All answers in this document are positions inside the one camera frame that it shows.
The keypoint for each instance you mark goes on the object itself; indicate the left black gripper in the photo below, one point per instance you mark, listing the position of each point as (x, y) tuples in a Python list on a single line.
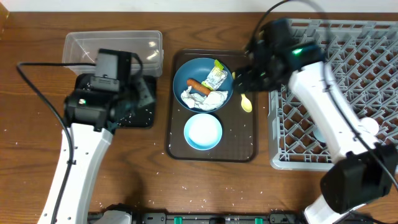
[(140, 94)]

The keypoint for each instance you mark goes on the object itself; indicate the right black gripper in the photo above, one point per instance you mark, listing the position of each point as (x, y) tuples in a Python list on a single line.
[(249, 78)]

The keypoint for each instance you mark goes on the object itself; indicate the yellow plastic spoon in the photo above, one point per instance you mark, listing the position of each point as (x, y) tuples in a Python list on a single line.
[(245, 102)]

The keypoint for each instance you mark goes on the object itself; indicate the light blue bowl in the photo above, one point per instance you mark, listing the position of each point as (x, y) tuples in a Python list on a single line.
[(203, 131)]

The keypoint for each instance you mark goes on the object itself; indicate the light blue plastic cup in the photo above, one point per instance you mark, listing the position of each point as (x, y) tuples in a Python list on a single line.
[(317, 134)]

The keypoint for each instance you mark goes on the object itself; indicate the pink plastic cup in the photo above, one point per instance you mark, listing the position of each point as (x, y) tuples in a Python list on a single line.
[(370, 125)]

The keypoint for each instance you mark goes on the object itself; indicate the white rice pile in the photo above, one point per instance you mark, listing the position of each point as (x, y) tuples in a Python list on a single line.
[(141, 117)]

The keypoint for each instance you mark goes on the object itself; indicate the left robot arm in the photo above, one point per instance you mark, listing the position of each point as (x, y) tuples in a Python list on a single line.
[(90, 120)]

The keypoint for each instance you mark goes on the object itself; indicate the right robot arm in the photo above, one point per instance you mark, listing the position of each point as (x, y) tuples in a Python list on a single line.
[(363, 168)]

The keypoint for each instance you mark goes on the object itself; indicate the grey dishwasher rack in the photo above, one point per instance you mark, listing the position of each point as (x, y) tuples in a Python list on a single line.
[(363, 59)]

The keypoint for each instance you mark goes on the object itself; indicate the black rectangular tray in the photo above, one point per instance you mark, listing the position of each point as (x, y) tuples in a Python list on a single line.
[(147, 95)]

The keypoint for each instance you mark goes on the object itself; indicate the silver green snack wrapper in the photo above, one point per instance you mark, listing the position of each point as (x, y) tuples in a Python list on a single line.
[(216, 77)]

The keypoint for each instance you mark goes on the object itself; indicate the crumpled white tissue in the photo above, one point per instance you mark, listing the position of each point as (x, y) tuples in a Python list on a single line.
[(205, 103)]

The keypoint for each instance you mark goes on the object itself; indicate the orange carrot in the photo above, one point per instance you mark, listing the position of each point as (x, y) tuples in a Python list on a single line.
[(198, 86)]

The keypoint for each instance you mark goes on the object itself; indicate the dark blue plate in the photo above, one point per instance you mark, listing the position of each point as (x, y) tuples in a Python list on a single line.
[(198, 69)]

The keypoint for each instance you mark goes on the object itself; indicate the clear plastic bin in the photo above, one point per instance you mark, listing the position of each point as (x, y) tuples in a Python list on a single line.
[(83, 47)]

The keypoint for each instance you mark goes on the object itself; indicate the brown serving tray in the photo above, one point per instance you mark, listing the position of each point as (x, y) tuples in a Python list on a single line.
[(239, 138)]

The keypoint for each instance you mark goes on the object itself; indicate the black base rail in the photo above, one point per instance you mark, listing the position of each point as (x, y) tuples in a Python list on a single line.
[(273, 218)]

